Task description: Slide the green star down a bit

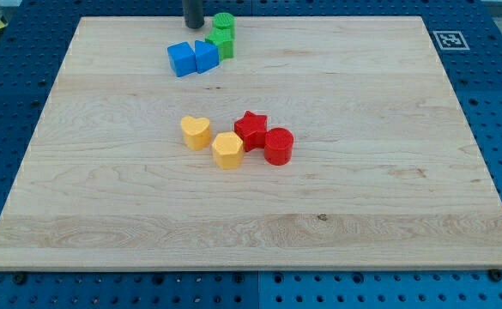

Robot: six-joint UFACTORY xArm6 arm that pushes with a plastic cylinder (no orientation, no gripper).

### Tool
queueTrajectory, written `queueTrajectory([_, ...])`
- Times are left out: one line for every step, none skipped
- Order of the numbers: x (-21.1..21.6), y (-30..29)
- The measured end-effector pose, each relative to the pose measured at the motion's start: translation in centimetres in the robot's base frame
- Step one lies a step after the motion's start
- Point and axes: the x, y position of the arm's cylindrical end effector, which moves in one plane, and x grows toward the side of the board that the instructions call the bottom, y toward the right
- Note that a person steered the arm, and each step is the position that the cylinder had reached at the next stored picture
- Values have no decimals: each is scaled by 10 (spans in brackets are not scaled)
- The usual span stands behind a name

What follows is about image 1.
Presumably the red star block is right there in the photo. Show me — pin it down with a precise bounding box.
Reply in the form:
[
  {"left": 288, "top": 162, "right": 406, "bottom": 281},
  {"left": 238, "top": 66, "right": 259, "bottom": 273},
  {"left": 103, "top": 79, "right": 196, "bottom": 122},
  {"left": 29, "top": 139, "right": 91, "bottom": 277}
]
[{"left": 233, "top": 111, "right": 268, "bottom": 152}]

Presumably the green star block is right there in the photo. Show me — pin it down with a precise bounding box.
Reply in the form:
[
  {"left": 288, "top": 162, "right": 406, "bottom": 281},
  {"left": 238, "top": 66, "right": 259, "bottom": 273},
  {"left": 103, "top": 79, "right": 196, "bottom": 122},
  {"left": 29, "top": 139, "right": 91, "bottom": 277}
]
[{"left": 205, "top": 28, "right": 234, "bottom": 61}]

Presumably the yellow hexagon block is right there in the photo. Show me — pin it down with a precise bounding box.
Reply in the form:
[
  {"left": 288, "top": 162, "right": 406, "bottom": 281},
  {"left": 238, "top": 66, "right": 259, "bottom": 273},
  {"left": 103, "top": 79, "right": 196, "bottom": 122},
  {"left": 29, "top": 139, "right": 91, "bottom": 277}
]
[{"left": 212, "top": 131, "right": 244, "bottom": 170}]

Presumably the red cylinder block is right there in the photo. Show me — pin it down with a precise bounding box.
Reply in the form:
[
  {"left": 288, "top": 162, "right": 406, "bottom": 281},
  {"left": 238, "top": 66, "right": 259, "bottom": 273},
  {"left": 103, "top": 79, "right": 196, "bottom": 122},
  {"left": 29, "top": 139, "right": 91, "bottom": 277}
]
[{"left": 264, "top": 128, "right": 294, "bottom": 166}]

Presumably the yellow heart block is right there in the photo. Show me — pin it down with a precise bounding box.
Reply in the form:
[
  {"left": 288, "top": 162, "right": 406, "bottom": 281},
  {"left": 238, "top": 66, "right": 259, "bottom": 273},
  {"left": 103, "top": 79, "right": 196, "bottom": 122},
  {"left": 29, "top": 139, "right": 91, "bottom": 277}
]
[{"left": 180, "top": 116, "right": 212, "bottom": 151}]

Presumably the light wooden board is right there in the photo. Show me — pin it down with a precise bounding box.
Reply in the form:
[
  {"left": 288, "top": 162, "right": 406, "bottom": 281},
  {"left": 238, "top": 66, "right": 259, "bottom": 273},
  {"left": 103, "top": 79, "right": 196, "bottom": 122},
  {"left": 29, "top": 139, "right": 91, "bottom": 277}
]
[{"left": 0, "top": 16, "right": 502, "bottom": 272}]

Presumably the blue triangular block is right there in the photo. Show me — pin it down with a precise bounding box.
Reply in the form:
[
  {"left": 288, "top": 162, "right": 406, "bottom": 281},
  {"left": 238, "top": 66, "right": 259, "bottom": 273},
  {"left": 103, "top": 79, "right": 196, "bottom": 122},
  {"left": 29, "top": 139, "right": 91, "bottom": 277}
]
[{"left": 195, "top": 40, "right": 220, "bottom": 74}]

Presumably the blue cube block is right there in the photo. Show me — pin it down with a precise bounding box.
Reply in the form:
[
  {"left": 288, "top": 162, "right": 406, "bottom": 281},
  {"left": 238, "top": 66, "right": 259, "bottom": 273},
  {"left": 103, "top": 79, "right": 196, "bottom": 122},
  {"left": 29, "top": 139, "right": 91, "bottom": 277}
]
[{"left": 166, "top": 42, "right": 197, "bottom": 77}]

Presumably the green cylinder block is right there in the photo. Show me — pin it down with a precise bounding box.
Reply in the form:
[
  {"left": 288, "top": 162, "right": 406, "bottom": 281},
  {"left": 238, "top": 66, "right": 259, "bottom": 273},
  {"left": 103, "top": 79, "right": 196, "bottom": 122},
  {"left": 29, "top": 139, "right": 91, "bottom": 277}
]
[{"left": 213, "top": 12, "right": 235, "bottom": 39}]

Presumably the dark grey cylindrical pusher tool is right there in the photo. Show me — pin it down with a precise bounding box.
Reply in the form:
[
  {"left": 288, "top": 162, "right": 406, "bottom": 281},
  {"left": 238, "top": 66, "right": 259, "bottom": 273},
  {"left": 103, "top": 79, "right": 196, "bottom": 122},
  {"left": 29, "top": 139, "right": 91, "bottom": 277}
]
[{"left": 182, "top": 0, "right": 204, "bottom": 29}]

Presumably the white fiducial marker tag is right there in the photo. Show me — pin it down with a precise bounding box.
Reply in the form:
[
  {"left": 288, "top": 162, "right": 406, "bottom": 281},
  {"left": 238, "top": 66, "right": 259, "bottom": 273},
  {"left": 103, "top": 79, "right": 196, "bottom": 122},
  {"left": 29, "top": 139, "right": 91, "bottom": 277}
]
[{"left": 432, "top": 30, "right": 469, "bottom": 51}]

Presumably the black bolt left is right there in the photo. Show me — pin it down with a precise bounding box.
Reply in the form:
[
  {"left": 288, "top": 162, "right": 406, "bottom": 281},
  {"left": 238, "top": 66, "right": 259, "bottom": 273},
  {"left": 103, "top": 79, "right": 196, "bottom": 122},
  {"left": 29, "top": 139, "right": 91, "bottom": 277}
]
[{"left": 12, "top": 272, "right": 27, "bottom": 286}]

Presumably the black bolt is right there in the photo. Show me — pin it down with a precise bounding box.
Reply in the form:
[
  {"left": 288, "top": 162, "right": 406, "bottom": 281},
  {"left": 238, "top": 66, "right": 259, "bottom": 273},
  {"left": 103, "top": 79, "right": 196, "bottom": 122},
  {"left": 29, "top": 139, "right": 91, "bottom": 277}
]
[
  {"left": 487, "top": 269, "right": 502, "bottom": 282},
  {"left": 12, "top": 272, "right": 27, "bottom": 286}
]

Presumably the black bolt right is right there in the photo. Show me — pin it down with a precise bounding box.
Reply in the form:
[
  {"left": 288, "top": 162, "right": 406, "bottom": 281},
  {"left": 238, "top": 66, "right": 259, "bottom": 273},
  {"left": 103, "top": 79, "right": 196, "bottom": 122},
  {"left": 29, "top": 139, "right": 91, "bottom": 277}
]
[{"left": 487, "top": 269, "right": 502, "bottom": 282}]

